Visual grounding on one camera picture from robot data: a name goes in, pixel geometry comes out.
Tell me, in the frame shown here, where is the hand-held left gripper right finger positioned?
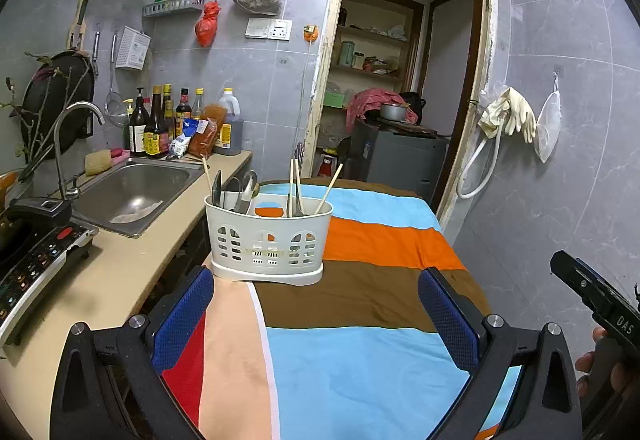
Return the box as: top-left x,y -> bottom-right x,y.
417,267 -> 583,440

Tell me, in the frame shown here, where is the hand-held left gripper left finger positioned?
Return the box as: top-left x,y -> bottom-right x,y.
50,264 -> 216,440

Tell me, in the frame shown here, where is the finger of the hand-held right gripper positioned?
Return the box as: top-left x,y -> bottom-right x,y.
550,250 -> 626,317

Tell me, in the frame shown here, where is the white plastic utensil holder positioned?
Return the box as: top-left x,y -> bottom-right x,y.
204,193 -> 334,287

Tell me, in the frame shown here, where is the person's right hand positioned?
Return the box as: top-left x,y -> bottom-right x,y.
575,327 -> 609,398

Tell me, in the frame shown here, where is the beige kitchen counter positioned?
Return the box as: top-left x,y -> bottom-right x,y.
0,150 -> 253,421

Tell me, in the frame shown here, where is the colourful striped tablecloth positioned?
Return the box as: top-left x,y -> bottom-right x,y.
160,177 -> 526,440

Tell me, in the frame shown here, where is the stainless steel sink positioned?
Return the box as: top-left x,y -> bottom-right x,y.
70,157 -> 205,238

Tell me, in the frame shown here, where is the black induction cooker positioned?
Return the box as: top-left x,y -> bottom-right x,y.
0,225 -> 100,346

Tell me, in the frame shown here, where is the grey metal cabinet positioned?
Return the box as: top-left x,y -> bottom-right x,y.
348,120 -> 451,198

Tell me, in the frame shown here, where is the yellow sponge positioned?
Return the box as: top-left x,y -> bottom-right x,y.
84,149 -> 112,177

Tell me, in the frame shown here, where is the blue white packet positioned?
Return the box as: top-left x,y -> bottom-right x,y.
168,117 -> 201,157

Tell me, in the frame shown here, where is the dark soy sauce bottle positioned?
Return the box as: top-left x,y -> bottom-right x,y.
145,85 -> 163,156

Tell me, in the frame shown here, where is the dark pump bottle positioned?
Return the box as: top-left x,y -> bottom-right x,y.
129,88 -> 151,157

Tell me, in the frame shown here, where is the dark sauce bottle yellow label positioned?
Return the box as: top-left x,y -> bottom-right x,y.
161,84 -> 176,153

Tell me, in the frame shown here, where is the large dark oil jug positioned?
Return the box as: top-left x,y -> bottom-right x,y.
214,88 -> 246,156

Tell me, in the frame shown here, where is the curved metal faucet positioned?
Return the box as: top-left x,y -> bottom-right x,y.
52,101 -> 106,201

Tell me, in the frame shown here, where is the dark bottle red label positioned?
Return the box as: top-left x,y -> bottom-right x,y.
175,88 -> 192,126

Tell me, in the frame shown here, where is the metal cooking pot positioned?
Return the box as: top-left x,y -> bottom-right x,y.
380,103 -> 412,122

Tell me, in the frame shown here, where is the black bag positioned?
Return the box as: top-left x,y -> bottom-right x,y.
398,92 -> 426,121

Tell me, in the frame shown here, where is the metal mesh strainer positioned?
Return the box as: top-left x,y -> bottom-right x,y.
104,33 -> 126,127

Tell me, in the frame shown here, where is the red cloth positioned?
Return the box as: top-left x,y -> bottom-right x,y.
346,88 -> 418,133

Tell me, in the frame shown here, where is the round black hanging pan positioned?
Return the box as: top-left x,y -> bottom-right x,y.
20,49 -> 96,161

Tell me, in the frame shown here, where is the white slotted plastic box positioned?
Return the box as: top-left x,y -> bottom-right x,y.
115,25 -> 152,71

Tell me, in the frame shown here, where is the red plastic bag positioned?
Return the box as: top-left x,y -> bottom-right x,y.
195,0 -> 222,48

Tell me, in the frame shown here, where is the wooden shelf unit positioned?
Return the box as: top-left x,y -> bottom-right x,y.
325,0 -> 426,111

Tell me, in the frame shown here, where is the wooden spatula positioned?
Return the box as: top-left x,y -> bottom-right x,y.
67,0 -> 96,51

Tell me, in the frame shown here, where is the white hose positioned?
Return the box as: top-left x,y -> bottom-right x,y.
456,120 -> 503,199

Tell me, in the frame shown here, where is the black pan with handle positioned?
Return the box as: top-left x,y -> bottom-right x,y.
0,197 -> 73,271

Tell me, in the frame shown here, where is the white cable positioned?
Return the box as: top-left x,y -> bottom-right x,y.
295,42 -> 313,156

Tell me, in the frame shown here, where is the worn wooden door frame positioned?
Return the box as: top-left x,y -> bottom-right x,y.
300,0 -> 498,221

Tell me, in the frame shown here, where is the grey wall shelf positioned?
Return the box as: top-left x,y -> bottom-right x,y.
141,0 -> 207,18

